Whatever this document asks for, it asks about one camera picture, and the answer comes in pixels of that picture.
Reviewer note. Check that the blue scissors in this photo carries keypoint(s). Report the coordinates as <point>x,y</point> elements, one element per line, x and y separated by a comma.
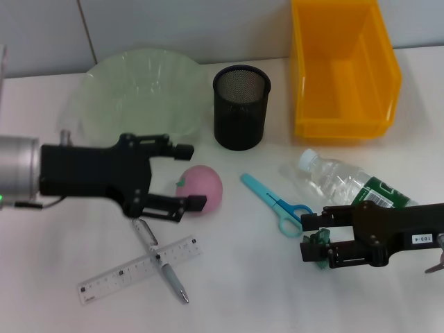
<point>263,192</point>

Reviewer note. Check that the grey clear ballpoint pen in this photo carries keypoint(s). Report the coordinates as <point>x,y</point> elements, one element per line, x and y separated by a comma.
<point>173,281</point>

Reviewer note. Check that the clear green-label water bottle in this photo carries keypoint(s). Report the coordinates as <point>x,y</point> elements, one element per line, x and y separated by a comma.
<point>333,177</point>

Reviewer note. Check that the black mesh pen holder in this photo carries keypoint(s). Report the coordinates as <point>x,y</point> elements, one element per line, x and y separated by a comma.
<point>239,121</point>

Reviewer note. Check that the yellow plastic bin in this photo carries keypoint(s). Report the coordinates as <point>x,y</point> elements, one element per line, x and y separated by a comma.
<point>347,86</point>

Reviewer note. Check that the green plastic wrapper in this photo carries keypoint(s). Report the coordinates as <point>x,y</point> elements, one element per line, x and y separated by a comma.
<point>317,237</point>

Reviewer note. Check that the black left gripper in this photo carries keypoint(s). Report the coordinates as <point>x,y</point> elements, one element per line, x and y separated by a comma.
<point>86,170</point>

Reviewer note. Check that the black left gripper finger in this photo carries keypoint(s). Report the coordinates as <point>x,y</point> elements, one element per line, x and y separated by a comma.
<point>196,203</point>

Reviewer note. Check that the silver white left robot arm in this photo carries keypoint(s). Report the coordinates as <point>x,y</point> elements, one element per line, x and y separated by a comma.
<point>17,170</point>

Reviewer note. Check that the transparent plastic ruler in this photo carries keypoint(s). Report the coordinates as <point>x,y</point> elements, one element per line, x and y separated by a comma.
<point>114,277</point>

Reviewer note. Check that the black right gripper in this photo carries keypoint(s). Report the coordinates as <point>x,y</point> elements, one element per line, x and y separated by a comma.
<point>399,225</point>

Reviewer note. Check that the pale green glass fruit bowl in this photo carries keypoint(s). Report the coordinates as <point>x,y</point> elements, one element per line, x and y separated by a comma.
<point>138,90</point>

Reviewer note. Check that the pink peach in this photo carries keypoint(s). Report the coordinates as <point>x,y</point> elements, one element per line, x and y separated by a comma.
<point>204,184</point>

